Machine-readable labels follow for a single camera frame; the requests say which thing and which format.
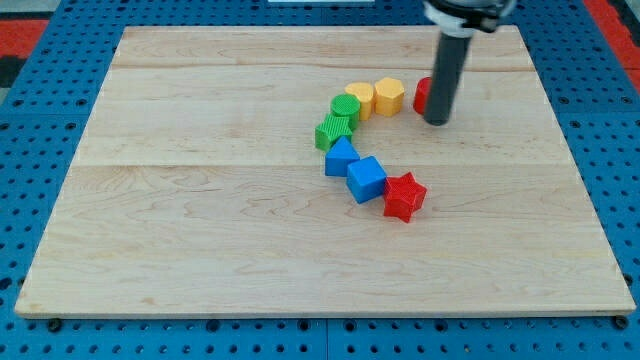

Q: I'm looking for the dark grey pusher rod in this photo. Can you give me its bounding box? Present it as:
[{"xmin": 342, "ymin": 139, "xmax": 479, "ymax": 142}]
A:
[{"xmin": 423, "ymin": 33, "xmax": 471, "ymax": 126}]

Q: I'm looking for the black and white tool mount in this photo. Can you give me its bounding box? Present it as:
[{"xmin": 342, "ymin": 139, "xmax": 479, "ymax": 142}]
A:
[{"xmin": 423, "ymin": 0, "xmax": 516, "ymax": 38}]

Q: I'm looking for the red cylinder block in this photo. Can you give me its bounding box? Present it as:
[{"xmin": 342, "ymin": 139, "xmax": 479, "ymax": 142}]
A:
[{"xmin": 413, "ymin": 77, "xmax": 432, "ymax": 115}]

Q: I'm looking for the yellow hexagon block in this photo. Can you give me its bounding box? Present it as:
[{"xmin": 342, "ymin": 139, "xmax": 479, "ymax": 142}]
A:
[{"xmin": 374, "ymin": 77, "xmax": 405, "ymax": 117}]

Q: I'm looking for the yellow heart block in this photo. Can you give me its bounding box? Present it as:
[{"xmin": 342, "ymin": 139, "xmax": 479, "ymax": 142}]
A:
[{"xmin": 344, "ymin": 82, "xmax": 375, "ymax": 121}]

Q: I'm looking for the green cylinder block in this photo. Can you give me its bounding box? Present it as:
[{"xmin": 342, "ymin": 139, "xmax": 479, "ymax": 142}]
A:
[{"xmin": 330, "ymin": 93, "xmax": 361, "ymax": 130}]

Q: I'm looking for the green star block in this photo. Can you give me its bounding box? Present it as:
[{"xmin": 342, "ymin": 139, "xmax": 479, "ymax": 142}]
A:
[{"xmin": 314, "ymin": 114, "xmax": 353, "ymax": 152}]

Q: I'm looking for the blue triangle block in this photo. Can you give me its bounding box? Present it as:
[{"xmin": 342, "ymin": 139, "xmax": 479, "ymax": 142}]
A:
[{"xmin": 324, "ymin": 136, "xmax": 360, "ymax": 177}]

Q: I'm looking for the red star block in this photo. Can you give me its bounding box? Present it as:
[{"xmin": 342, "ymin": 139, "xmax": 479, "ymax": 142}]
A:
[{"xmin": 383, "ymin": 172, "xmax": 427, "ymax": 223}]

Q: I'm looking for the blue cube block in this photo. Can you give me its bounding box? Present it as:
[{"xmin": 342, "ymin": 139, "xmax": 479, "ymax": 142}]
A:
[{"xmin": 346, "ymin": 156, "xmax": 387, "ymax": 204}]

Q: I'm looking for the light wooden board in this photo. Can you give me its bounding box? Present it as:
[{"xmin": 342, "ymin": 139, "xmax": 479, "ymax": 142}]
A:
[{"xmin": 15, "ymin": 26, "xmax": 636, "ymax": 319}]

